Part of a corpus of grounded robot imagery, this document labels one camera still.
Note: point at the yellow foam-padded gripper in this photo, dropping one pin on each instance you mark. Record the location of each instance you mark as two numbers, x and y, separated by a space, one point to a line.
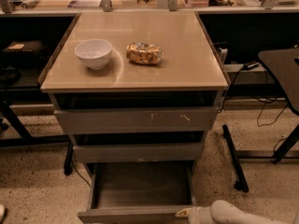
196 216

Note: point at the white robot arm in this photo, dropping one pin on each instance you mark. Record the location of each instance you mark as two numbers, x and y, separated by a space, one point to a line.
222 212

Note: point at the grey middle drawer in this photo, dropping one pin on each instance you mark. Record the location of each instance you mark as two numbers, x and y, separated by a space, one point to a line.
139 153

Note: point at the grey drawer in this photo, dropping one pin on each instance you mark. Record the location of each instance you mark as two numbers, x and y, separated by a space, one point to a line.
139 153
136 120

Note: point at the grey top drawer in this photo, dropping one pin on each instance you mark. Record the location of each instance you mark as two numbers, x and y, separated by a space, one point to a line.
136 120

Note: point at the grey drawer cabinet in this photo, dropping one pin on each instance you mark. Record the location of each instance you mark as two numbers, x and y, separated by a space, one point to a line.
136 87

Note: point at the black bar on floor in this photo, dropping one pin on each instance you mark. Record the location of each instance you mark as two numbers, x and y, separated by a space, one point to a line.
241 183

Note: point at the black power adapter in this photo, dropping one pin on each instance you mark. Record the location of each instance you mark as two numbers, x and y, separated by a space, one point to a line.
250 65

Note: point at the crushed golden snack bag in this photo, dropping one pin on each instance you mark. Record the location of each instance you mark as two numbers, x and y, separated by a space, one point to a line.
144 53

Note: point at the black table leg left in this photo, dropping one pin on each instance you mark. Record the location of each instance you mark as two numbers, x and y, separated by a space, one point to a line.
26 139

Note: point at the white shoe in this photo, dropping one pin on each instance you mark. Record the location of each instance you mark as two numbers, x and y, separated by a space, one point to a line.
2 212

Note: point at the white bowl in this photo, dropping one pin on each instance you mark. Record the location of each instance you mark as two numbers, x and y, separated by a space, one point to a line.
94 53

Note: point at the dark box on shelf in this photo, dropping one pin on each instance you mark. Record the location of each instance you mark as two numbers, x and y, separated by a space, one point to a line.
33 48

